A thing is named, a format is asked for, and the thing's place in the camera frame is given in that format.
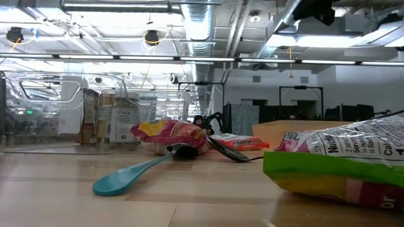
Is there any black ceiling device yellow cable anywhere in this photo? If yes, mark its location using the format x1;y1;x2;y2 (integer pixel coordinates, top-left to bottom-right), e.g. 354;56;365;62
143;29;161;47
5;26;25;44

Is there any orange translucent plastic bin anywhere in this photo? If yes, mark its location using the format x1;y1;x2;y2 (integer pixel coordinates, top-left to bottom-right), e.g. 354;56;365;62
251;119;354;151

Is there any brown spice jar paper label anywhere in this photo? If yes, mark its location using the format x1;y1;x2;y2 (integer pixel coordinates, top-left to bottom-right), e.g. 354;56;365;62
78;88;99;146

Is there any clear plastic storage bin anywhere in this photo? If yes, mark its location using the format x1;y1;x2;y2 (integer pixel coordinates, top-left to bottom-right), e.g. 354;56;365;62
0;71;151;155
138;90;194;124

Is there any silver spiral ventilation duct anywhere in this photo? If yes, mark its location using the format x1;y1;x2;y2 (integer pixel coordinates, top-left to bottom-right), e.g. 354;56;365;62
254;0;304;61

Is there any orange-brown spice jar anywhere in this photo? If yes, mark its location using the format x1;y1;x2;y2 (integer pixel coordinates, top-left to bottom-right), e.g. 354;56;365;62
96;93;116;139

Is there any black frame stand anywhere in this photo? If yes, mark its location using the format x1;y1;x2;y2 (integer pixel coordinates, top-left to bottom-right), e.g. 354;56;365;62
278;84;325;121
177;80;225;136

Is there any black spoon teal handle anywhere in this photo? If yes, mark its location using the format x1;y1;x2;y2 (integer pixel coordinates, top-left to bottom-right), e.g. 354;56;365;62
206;135;264;163
92;143;199;197

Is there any green ramen noodle packet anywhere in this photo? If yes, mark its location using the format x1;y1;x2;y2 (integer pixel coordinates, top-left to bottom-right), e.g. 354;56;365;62
263;115;404;211

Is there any black overhead light rail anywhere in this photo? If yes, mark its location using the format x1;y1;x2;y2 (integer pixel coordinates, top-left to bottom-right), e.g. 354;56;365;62
0;52;404;66

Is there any grey ceiling pipe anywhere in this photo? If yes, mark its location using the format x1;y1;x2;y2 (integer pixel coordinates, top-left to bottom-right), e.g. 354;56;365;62
61;0;182;13

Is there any orange ramen noodle packet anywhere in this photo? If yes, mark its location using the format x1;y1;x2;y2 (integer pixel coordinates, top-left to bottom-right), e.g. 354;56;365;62
210;132;271;151

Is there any red yellow ramen packet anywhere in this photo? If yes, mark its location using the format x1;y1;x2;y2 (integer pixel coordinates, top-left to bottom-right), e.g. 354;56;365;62
131;119;211;156

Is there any grey-blue background panel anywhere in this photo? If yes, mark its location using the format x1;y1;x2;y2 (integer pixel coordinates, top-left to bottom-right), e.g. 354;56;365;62
231;103;260;137

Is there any glass spice jar white label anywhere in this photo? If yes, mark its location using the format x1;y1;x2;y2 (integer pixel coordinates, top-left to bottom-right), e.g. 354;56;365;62
109;91;141;144

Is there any orange hanging cord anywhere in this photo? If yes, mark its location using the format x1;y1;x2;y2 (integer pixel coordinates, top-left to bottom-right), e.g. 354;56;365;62
287;46;294;79

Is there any person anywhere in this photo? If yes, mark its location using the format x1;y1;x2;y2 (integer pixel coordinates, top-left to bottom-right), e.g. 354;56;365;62
193;115;215;136

